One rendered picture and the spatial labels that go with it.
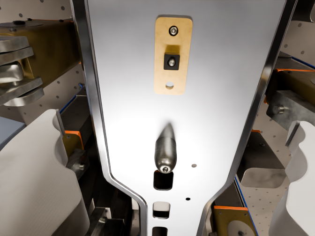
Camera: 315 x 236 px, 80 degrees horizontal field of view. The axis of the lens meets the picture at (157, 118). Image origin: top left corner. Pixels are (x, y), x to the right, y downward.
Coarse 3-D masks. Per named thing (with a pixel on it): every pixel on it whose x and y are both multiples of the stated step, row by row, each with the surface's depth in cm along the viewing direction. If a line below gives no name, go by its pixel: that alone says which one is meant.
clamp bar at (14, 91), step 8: (24, 48) 16; (0, 56) 14; (8, 56) 15; (16, 56) 16; (24, 56) 16; (0, 64) 14; (24, 80) 17; (32, 80) 18; (40, 80) 18; (0, 88) 16; (8, 88) 16; (16, 88) 16; (24, 88) 17; (32, 88) 18; (0, 96) 15; (8, 96) 15; (16, 96) 16; (0, 104) 15
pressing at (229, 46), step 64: (128, 0) 19; (192, 0) 18; (256, 0) 18; (128, 64) 22; (192, 64) 22; (256, 64) 21; (128, 128) 27; (192, 128) 26; (128, 192) 34; (192, 192) 33
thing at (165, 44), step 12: (156, 24) 19; (168, 24) 19; (180, 24) 19; (192, 24) 19; (156, 36) 20; (168, 36) 20; (180, 36) 20; (156, 48) 21; (168, 48) 20; (180, 48) 20; (156, 60) 21; (180, 60) 21; (156, 72) 22; (168, 72) 22; (180, 72) 22; (156, 84) 23; (180, 84) 23
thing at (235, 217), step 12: (228, 192) 52; (240, 192) 52; (216, 204) 48; (228, 204) 49; (240, 204) 49; (216, 216) 45; (228, 216) 45; (240, 216) 45; (216, 228) 44; (228, 228) 43; (240, 228) 43; (252, 228) 43
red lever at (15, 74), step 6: (0, 66) 15; (6, 66) 16; (12, 66) 16; (18, 66) 16; (0, 72) 15; (6, 72) 16; (12, 72) 16; (18, 72) 16; (0, 78) 16; (6, 78) 16; (12, 78) 16; (18, 78) 16
